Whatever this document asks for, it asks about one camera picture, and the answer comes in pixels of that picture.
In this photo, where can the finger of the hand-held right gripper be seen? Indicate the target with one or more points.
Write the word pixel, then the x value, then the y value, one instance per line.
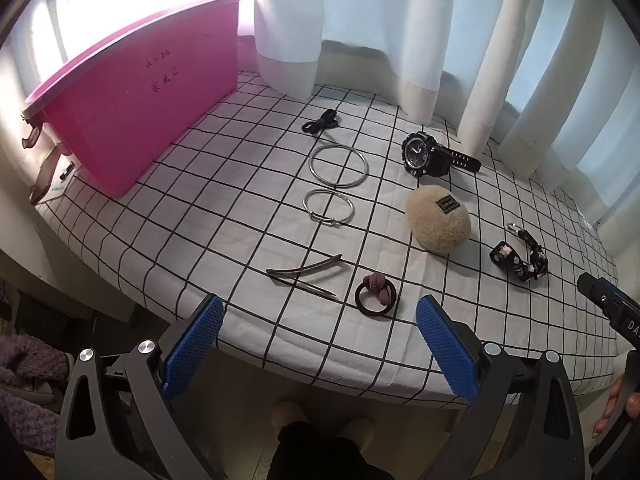
pixel 602 296

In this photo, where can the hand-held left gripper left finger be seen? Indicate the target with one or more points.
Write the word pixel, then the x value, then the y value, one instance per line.
pixel 200 340

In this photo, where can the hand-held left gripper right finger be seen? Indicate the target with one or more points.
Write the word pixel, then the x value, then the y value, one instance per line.
pixel 445 347

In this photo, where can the small silver bangle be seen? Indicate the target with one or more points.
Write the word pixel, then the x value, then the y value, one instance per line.
pixel 320 217

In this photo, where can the black wrist watch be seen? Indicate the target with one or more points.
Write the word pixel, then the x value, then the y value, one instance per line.
pixel 425 156

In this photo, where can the pink plastic storage box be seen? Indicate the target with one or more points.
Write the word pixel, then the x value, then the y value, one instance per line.
pixel 140 100

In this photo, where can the person's right hand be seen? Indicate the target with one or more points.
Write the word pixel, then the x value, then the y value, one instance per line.
pixel 611 407

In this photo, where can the black checkered white tablecloth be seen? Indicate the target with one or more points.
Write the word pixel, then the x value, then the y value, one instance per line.
pixel 240 240

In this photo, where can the beige slipper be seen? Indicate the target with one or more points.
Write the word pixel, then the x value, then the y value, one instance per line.
pixel 287 414
pixel 357 428

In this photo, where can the beige plush pouch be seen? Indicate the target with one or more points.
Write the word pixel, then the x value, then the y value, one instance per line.
pixel 437 217

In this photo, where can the metallic hair clip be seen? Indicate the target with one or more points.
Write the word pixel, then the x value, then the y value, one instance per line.
pixel 320 263

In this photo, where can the person's black pants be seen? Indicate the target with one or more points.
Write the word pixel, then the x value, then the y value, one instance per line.
pixel 320 457

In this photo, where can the purple fuzzy cloth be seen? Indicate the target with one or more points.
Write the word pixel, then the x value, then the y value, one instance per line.
pixel 25 375

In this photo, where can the large silver bangle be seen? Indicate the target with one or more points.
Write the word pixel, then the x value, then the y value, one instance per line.
pixel 310 165

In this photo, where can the small black object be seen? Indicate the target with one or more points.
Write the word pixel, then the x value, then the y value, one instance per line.
pixel 65 173

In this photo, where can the white curtain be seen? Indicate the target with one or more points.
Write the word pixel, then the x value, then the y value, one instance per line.
pixel 380 25

